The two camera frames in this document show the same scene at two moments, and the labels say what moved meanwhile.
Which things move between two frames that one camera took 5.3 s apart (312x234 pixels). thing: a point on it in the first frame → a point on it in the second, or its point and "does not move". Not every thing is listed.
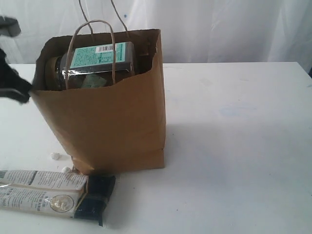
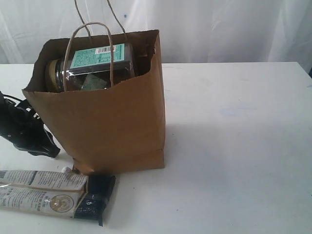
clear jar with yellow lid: x=90 y=66 does not move
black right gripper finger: x=9 y=78 → x=20 y=125
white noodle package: x=77 y=204 does not move
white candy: x=66 y=169 does not move
